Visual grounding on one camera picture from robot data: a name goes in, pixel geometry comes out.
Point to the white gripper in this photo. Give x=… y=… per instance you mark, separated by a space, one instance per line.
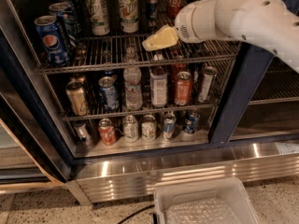
x=186 y=27

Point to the red coke can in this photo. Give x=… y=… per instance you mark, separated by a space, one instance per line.
x=174 y=0

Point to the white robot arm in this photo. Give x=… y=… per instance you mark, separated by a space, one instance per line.
x=266 y=24

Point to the tall blue silver can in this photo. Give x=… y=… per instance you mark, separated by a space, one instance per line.
x=151 y=9

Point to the right white 7up can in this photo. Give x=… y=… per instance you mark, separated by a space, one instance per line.
x=128 y=15

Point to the white 7up can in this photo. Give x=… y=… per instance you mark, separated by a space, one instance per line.
x=128 y=15
x=99 y=18

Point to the orange can middle shelf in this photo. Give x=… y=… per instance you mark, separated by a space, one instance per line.
x=183 y=88

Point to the silver slim can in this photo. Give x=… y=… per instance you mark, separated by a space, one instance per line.
x=207 y=78

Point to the left white 7up can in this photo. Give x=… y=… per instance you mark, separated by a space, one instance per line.
x=99 y=18

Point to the blue can middle shelf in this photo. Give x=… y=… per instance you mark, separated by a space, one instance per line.
x=108 y=93

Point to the blue silver can bottom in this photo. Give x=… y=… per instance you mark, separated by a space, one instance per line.
x=169 y=125

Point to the blue pepsi can bottom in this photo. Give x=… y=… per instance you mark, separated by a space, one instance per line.
x=191 y=120

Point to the white green can bottom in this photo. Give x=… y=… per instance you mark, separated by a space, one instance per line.
x=148 y=127

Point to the white can bottom shelf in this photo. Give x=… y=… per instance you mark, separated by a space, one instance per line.
x=130 y=128

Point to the gold can middle shelf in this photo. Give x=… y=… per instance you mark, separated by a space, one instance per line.
x=76 y=94

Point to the stainless steel fridge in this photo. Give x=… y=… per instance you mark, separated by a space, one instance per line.
x=239 y=137

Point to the red can bottom shelf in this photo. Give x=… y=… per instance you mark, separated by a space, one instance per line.
x=107 y=132

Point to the front blue pepsi can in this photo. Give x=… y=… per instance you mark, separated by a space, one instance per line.
x=53 y=39

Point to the silver can bottom left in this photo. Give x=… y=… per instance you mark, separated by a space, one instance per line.
x=81 y=129

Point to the open fridge door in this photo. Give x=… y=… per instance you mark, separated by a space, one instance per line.
x=28 y=159

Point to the white label bottle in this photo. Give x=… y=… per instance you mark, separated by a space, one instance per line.
x=158 y=86

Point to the clear water bottle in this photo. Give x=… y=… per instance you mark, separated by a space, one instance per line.
x=132 y=80

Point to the white plastic bin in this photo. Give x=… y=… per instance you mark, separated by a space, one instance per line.
x=219 y=201

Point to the top wire shelf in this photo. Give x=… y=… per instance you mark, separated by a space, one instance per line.
x=107 y=52

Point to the wire shelf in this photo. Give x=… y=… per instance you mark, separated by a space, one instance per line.
x=96 y=108
x=107 y=52

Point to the middle wire shelf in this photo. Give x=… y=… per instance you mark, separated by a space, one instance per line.
x=96 y=108

